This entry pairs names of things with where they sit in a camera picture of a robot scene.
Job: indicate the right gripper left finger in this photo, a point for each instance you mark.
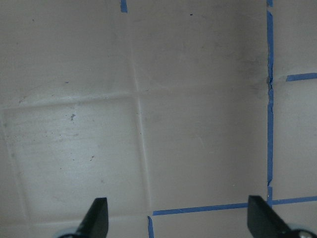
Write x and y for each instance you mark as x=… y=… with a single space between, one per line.
x=95 y=222

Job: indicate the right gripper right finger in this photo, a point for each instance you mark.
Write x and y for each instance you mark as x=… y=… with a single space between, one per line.
x=263 y=222

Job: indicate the brown paper table cover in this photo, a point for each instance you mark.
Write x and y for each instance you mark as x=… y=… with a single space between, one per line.
x=174 y=110

